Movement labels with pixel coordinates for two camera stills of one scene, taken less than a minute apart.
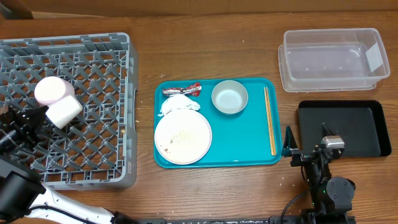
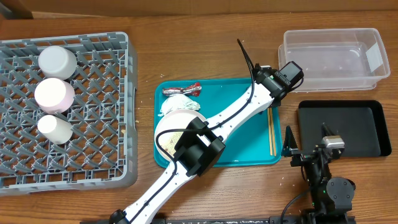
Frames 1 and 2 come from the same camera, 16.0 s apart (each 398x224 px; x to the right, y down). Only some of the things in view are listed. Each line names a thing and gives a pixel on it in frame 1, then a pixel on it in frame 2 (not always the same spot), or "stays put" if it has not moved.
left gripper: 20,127 -> 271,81
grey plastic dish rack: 98,149 stays put
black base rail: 249,220 stays put
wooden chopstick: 272,129 stays put
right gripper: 306,156 stays put
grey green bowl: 229,96 -> 57,62
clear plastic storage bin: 332,60 stays put
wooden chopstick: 268,122 stays put
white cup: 63,113 -> 56,130
